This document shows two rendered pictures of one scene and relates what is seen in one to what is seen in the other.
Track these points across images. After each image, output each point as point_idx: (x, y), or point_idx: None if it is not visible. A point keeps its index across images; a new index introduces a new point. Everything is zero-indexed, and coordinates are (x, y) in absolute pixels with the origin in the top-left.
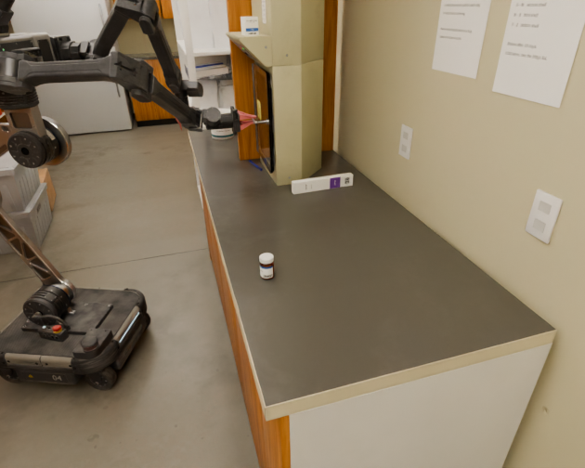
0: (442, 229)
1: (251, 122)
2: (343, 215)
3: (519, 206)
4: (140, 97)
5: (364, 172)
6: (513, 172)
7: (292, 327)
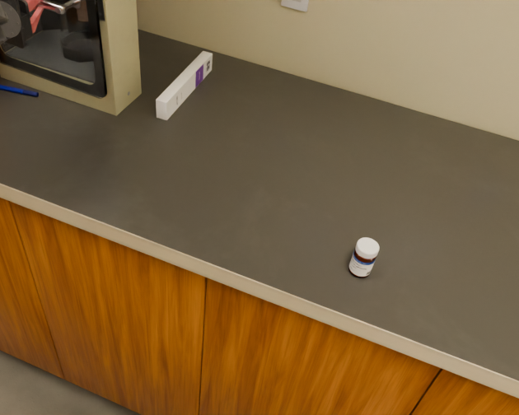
0: (385, 95)
1: (38, 9)
2: (279, 125)
3: None
4: None
5: (181, 40)
6: None
7: (483, 312)
